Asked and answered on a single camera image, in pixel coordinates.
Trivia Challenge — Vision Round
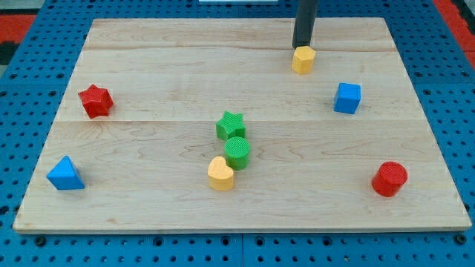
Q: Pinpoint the yellow hexagon block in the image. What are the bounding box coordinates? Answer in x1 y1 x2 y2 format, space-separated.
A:
292 46 316 74

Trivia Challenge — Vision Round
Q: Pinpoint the yellow heart block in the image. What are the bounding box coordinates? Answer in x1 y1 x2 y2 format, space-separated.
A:
208 156 235 191

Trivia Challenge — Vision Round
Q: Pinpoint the blue cube block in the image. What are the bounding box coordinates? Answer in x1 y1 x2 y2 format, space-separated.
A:
333 83 361 114

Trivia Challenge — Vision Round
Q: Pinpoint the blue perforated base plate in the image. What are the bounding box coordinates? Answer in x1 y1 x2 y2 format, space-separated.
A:
1 0 474 266

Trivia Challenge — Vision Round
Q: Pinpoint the red cylinder block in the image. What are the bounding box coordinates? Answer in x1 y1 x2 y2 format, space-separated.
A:
372 161 408 197

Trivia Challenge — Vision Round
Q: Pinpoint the light wooden board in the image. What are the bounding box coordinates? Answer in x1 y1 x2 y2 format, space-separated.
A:
13 18 471 234

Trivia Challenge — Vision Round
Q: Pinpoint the green star block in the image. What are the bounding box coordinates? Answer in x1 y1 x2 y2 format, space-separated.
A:
215 111 246 141

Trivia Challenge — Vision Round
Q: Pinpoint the blue triangle block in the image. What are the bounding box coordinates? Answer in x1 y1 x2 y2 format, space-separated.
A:
46 156 85 190

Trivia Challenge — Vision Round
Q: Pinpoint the green cylinder block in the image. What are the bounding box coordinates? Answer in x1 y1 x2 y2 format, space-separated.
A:
224 136 251 170

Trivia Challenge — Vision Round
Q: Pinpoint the red star block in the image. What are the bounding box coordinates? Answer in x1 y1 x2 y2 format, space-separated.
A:
78 85 114 119

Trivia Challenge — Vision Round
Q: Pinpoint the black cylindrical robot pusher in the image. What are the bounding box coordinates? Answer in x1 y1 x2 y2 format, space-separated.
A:
292 0 319 49

